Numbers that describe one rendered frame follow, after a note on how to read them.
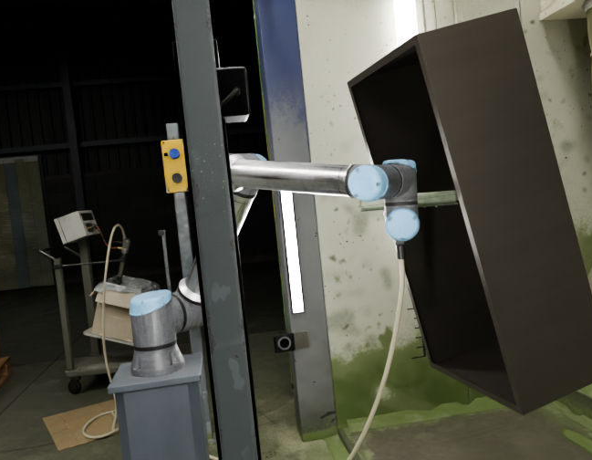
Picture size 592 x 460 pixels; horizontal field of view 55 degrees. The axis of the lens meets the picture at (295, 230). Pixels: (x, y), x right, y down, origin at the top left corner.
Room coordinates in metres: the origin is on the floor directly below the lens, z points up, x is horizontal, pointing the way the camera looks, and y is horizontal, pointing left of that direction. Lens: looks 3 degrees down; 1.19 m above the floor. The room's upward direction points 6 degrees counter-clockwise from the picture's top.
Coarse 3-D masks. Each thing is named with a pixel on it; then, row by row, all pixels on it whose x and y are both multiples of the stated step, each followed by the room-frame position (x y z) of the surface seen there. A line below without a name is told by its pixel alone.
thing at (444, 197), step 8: (432, 192) 1.82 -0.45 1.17; (440, 192) 1.82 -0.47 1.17; (448, 192) 1.81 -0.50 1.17; (360, 200) 1.86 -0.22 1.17; (376, 200) 1.85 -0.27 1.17; (424, 200) 1.82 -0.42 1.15; (432, 200) 1.82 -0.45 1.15; (440, 200) 1.81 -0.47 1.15; (448, 200) 1.81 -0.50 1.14; (456, 200) 1.81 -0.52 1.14; (368, 208) 1.86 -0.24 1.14; (376, 208) 1.86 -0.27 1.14; (384, 208) 1.85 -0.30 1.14; (400, 248) 1.85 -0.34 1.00; (400, 256) 1.85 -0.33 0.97
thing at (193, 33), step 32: (192, 0) 0.77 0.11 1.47; (192, 32) 0.77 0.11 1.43; (192, 64) 0.77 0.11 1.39; (192, 96) 0.77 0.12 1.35; (192, 128) 0.77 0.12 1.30; (192, 160) 0.77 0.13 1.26; (224, 160) 0.78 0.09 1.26; (192, 192) 0.77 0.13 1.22; (224, 192) 0.78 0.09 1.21; (224, 224) 0.78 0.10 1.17; (224, 256) 0.77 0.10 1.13; (224, 288) 0.77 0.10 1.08; (224, 320) 0.77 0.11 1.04; (224, 352) 0.77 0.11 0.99; (224, 384) 0.77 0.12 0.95; (224, 416) 0.77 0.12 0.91; (224, 448) 0.77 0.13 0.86; (256, 448) 0.78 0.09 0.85
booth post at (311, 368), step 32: (256, 0) 2.76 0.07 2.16; (288, 0) 2.75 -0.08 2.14; (288, 32) 2.75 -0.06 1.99; (288, 64) 2.75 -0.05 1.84; (288, 96) 2.75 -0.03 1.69; (288, 128) 2.75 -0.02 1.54; (288, 160) 2.74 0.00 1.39; (288, 288) 2.73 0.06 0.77; (320, 288) 2.76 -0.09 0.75; (288, 320) 2.80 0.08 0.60; (320, 320) 2.75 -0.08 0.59; (320, 352) 2.75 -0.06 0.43; (320, 384) 2.75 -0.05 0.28; (320, 416) 2.75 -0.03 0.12
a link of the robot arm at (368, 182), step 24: (240, 168) 1.69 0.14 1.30; (264, 168) 1.63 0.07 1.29; (288, 168) 1.58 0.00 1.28; (312, 168) 1.53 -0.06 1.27; (336, 168) 1.49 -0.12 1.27; (360, 168) 1.41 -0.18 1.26; (384, 168) 1.43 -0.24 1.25; (312, 192) 1.55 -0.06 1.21; (336, 192) 1.49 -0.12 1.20; (360, 192) 1.42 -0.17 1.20; (384, 192) 1.41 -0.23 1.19
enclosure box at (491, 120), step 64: (384, 64) 1.90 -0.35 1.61; (448, 64) 1.68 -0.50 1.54; (512, 64) 1.74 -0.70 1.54; (384, 128) 2.27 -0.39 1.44; (448, 128) 1.68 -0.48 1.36; (512, 128) 1.73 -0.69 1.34; (512, 192) 1.72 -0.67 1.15; (448, 256) 2.33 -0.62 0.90; (512, 256) 1.72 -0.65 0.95; (576, 256) 1.77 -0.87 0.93; (448, 320) 2.32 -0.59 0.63; (512, 320) 1.71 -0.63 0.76; (576, 320) 1.77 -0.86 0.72; (512, 384) 1.72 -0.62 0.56; (576, 384) 1.76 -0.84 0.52
